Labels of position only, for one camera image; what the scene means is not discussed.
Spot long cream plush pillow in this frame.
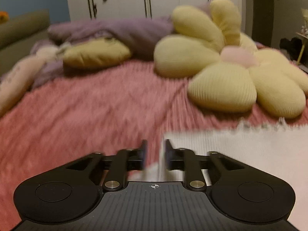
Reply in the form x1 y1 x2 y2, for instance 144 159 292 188
0 46 62 117

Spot small yellow pillow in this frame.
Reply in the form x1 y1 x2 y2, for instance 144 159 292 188
63 38 132 69

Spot yellow flower-shaped pillow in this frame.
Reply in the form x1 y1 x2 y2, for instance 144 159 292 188
154 0 308 119

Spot purple fluffy blanket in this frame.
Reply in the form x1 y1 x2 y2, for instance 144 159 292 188
31 16 177 88

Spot black plush toy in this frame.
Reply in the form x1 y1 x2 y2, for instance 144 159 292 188
280 37 304 59

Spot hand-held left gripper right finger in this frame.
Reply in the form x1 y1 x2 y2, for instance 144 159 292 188
163 139 241 189

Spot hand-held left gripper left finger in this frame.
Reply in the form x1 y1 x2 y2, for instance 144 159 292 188
66 140 149 191

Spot white knit sweater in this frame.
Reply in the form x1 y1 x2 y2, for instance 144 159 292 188
130 120 308 225

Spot green upholstered bench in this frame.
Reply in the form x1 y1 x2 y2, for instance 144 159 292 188
0 10 51 76

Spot pink ribbed blanket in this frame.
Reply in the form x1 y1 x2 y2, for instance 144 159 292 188
0 41 308 229

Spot yellow side table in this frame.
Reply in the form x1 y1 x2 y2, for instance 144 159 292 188
295 30 308 66

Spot wrapped flower bouquet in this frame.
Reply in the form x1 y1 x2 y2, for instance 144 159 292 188
300 8 308 34

